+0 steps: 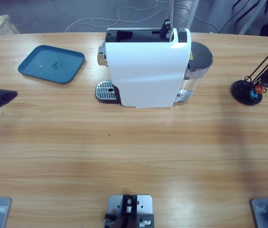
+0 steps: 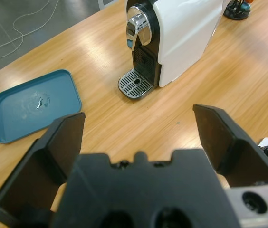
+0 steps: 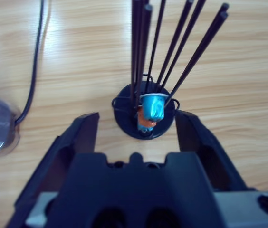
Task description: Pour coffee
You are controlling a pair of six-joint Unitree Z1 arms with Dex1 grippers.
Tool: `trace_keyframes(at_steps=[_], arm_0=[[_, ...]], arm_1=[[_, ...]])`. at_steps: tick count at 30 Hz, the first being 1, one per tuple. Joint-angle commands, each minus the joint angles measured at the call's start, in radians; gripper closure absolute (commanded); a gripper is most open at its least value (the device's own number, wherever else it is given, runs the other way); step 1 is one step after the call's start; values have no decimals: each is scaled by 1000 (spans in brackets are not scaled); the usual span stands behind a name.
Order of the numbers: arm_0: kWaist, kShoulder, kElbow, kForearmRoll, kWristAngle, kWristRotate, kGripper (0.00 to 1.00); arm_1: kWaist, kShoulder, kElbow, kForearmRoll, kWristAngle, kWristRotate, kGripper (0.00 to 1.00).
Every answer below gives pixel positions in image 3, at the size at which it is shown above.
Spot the black power cable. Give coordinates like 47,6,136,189
15,0,46,126

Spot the large blue coffee capsule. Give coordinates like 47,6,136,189
138,93,169,122

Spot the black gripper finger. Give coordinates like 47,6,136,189
175,110,257,193
5,112,100,228

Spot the black capsule holder with rods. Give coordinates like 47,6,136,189
111,0,230,140

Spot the orange coffee capsule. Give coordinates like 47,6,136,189
137,111,156,126

